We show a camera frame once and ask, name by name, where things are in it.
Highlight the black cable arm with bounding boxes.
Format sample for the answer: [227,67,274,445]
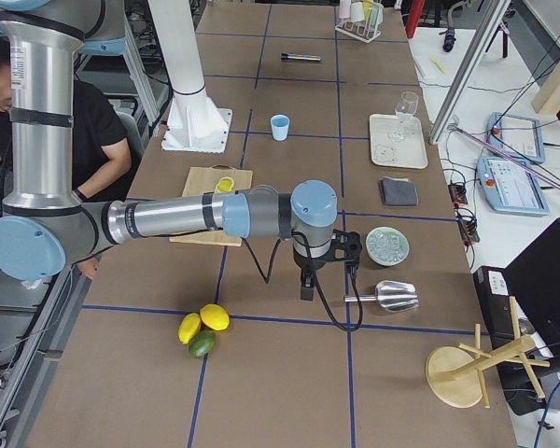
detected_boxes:
[242,231,365,332]

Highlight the white wire cup rack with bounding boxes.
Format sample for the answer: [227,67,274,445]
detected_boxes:
[335,9,381,43]

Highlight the green lime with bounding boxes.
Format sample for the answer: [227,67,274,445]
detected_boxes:
[189,330,217,358]

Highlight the teach pendant tablet far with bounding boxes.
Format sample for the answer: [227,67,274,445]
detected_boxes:
[486,112,545,164]

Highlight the grey folded cloth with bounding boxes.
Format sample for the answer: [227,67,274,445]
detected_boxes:
[378,176,419,206]

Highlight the seated person black shirt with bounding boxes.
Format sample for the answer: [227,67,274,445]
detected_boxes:
[0,38,138,203]

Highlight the steel ice scoop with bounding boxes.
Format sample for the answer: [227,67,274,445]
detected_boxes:
[343,280,419,313]

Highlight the purple striped stick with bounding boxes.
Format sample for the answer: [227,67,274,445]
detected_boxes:
[455,126,560,198]

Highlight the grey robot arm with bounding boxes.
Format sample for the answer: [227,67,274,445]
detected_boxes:
[0,1,340,299]

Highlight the cream bear tray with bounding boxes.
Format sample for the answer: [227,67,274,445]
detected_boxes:
[369,114,428,169]

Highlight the teach pendant tablet near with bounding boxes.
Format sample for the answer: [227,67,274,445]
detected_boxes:
[477,156,550,217]

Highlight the yellow lemon half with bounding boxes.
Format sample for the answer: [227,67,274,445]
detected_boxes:
[215,176,235,193]

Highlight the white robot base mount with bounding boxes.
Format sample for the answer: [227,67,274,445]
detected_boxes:
[148,0,232,153]

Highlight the steel muddler black tip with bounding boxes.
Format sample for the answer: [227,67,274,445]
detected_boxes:
[281,53,323,63]

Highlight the white plastic cup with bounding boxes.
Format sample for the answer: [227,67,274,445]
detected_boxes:
[349,1,365,22]

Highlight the teach pendant tablet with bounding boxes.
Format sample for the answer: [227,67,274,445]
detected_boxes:
[477,156,550,217]
[486,112,545,164]

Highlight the round wooden stand base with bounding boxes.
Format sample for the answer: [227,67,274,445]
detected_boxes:
[425,296,550,409]

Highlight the black laptop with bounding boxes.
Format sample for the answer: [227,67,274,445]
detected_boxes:
[472,217,560,416]

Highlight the yellow plastic cup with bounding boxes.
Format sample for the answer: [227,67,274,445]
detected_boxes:
[363,1,372,20]

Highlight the clear wine glass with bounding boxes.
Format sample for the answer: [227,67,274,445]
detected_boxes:
[394,91,419,138]

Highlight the light blue plastic cup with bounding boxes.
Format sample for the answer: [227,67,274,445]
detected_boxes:
[270,114,290,142]

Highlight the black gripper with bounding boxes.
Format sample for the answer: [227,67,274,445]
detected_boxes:
[293,249,329,300]

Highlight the green plastic cup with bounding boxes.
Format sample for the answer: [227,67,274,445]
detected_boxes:
[369,1,384,29]

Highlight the whole yellow lemons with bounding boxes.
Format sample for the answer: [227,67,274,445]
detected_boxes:
[177,313,202,344]

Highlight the green bowl of ice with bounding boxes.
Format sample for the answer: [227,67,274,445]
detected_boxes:
[365,227,410,267]

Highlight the pink plastic cup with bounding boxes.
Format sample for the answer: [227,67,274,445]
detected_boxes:
[339,0,351,20]

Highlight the aluminium frame post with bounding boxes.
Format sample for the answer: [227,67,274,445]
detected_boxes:
[428,0,511,145]

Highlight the wooden cutting board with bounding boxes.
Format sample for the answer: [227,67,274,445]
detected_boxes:
[169,165,253,246]

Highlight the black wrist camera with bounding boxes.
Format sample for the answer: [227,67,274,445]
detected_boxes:
[329,229,362,264]

